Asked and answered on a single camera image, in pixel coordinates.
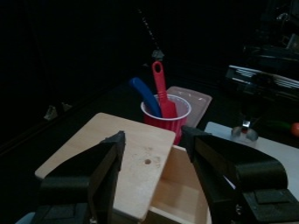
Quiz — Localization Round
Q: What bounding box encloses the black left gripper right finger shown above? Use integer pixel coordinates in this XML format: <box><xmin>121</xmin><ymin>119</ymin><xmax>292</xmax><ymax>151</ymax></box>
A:
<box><xmin>180</xmin><ymin>125</ymin><xmax>299</xmax><ymax>224</ymax></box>

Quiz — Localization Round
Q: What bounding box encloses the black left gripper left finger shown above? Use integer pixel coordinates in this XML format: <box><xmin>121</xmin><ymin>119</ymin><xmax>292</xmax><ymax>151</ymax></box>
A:
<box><xmin>32</xmin><ymin>130</ymin><xmax>126</xmax><ymax>224</ymax></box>

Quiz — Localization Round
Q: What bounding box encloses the wooden drawer with red front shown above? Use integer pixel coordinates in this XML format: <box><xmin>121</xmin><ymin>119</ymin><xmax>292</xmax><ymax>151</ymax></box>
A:
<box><xmin>144</xmin><ymin>144</ymin><xmax>213</xmax><ymax>224</ymax></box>

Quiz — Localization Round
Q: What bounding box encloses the wooden drawer cabinet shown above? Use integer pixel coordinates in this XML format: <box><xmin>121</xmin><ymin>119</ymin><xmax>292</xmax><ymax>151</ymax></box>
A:
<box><xmin>33</xmin><ymin>112</ymin><xmax>177</xmax><ymax>224</ymax></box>

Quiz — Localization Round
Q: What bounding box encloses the white cutting board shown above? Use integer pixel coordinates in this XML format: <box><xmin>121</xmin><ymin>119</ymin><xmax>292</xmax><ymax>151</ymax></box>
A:
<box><xmin>203</xmin><ymin>121</ymin><xmax>299</xmax><ymax>202</ymax></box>

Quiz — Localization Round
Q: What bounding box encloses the orange toy carrot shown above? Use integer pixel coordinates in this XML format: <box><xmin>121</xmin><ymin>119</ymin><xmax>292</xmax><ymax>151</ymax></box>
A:
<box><xmin>267</xmin><ymin>120</ymin><xmax>299</xmax><ymax>138</ymax></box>

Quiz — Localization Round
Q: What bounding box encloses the red plastic cup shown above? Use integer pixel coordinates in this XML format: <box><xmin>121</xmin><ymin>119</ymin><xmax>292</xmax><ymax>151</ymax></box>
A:
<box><xmin>138</xmin><ymin>94</ymin><xmax>192</xmax><ymax>146</ymax></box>

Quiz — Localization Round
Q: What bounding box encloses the translucent pink tray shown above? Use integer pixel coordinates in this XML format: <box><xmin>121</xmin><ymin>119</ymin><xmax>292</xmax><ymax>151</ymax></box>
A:
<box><xmin>165</xmin><ymin>85</ymin><xmax>213</xmax><ymax>129</ymax></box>

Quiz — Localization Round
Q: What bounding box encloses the black panel with white text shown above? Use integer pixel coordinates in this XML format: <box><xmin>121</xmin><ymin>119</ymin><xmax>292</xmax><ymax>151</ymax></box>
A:
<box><xmin>224</xmin><ymin>65</ymin><xmax>299</xmax><ymax>99</ymax></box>

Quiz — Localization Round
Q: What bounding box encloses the blue plastic spatula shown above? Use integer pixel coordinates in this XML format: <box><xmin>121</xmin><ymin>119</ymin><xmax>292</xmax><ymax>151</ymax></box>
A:
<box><xmin>128</xmin><ymin>76</ymin><xmax>163</xmax><ymax>118</ymax></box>

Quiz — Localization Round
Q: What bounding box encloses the small metal edge bracket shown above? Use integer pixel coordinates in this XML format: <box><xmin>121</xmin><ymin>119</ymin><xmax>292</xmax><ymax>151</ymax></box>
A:
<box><xmin>42</xmin><ymin>105</ymin><xmax>58</xmax><ymax>121</ymax></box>

